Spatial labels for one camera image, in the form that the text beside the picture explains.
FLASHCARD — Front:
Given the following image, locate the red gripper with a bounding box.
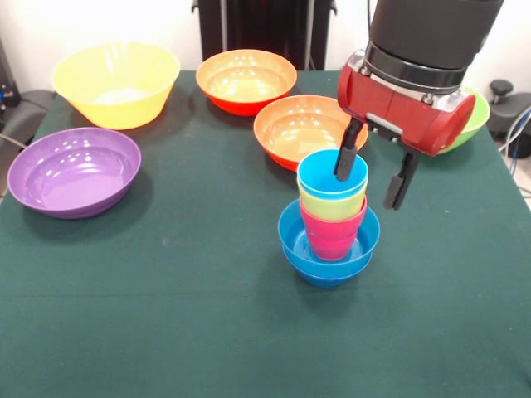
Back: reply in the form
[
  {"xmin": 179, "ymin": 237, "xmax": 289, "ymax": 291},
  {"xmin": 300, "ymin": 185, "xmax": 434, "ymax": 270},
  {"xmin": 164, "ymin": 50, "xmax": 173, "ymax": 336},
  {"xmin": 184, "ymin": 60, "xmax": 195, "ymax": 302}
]
[{"xmin": 333, "ymin": 49, "xmax": 477, "ymax": 211}]

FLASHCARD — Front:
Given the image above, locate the light blue cup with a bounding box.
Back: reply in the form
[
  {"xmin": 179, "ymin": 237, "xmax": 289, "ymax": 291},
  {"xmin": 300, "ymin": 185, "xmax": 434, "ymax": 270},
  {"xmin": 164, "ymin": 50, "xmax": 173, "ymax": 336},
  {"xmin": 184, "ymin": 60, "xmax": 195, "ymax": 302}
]
[{"xmin": 296, "ymin": 149, "xmax": 370, "ymax": 200}]

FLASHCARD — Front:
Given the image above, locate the yellow-green cup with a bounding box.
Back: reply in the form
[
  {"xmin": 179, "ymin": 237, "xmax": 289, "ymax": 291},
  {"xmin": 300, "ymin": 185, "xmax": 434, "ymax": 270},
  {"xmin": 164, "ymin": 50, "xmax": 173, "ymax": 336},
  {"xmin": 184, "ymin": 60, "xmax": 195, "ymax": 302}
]
[{"xmin": 297, "ymin": 178, "xmax": 369, "ymax": 221}]

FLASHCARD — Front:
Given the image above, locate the orange bowl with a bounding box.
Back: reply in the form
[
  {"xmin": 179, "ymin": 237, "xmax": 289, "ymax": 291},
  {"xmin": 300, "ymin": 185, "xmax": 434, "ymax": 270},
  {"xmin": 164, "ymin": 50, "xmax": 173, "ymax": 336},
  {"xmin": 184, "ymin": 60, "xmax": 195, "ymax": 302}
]
[
  {"xmin": 253, "ymin": 95, "xmax": 370, "ymax": 172},
  {"xmin": 195, "ymin": 48, "xmax": 298, "ymax": 117}
]

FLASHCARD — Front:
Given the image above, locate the red cup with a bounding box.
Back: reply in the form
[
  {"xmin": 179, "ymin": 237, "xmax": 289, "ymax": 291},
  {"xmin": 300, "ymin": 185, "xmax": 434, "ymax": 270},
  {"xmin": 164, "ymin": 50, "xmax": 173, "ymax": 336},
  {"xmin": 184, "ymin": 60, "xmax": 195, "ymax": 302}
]
[{"xmin": 298, "ymin": 195, "xmax": 368, "ymax": 262}]

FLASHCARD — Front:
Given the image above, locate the light green bowl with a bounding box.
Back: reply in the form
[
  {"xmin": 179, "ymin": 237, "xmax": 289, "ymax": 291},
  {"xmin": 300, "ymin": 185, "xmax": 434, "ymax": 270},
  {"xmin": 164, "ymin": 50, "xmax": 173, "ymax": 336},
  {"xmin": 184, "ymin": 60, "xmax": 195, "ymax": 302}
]
[{"xmin": 437, "ymin": 86, "xmax": 491, "ymax": 155}]

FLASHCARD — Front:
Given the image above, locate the light blue bowl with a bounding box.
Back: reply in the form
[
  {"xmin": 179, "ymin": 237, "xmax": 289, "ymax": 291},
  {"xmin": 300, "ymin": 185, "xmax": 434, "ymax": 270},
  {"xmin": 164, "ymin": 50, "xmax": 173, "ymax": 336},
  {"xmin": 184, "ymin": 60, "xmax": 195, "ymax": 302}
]
[{"xmin": 277, "ymin": 198, "xmax": 382, "ymax": 267}]

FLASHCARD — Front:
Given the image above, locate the dark blue bowl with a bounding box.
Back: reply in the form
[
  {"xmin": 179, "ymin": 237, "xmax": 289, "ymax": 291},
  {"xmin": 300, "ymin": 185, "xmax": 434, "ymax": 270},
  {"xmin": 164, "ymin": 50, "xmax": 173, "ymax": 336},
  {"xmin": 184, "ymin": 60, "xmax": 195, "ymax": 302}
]
[{"xmin": 282, "ymin": 248, "xmax": 373, "ymax": 289}]

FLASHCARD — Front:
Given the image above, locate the black rounded base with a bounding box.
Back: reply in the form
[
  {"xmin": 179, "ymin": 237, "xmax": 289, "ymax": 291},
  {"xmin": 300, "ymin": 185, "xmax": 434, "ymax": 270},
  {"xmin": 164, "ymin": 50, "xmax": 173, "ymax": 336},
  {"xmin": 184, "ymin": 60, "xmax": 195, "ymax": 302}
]
[{"xmin": 484, "ymin": 93, "xmax": 531, "ymax": 144}]

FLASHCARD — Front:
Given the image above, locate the black knob clamp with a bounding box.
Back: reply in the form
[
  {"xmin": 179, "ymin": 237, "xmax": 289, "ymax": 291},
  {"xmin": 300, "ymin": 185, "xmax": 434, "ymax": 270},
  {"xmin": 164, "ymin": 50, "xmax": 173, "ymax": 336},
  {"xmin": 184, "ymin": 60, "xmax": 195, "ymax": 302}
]
[{"xmin": 489, "ymin": 79, "xmax": 514, "ymax": 109}]

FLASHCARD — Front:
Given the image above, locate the dark green tablecloth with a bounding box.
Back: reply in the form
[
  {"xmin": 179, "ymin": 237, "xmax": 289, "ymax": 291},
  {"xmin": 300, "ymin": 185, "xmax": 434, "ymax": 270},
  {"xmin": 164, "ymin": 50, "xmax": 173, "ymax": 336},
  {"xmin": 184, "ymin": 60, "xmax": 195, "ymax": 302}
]
[{"xmin": 0, "ymin": 69, "xmax": 531, "ymax": 398}]

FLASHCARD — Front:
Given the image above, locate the large yellow bowl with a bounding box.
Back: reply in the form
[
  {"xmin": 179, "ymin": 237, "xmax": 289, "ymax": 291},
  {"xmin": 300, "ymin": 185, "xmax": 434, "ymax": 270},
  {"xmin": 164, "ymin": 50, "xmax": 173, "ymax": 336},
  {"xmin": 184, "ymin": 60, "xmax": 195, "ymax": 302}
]
[{"xmin": 50, "ymin": 41, "xmax": 182, "ymax": 131}]

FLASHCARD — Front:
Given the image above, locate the purple bowl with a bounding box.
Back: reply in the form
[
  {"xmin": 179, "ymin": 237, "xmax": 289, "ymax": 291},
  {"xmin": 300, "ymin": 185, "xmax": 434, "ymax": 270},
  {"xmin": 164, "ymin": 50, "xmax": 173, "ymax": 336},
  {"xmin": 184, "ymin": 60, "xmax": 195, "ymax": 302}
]
[{"xmin": 7, "ymin": 126, "xmax": 143, "ymax": 220}]

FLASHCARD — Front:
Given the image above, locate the black chair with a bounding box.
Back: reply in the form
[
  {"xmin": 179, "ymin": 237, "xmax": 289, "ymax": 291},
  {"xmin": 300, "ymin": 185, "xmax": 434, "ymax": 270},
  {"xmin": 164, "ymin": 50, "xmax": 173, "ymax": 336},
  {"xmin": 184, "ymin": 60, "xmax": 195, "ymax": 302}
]
[{"xmin": 0, "ymin": 89, "xmax": 56, "ymax": 150}]

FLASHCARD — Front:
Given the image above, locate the grey blue cable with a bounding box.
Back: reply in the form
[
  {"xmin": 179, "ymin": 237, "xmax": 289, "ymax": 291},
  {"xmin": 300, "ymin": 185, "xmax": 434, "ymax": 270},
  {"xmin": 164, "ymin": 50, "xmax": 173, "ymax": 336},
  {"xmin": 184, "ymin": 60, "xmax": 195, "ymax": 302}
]
[{"xmin": 497, "ymin": 105, "xmax": 531, "ymax": 161}]

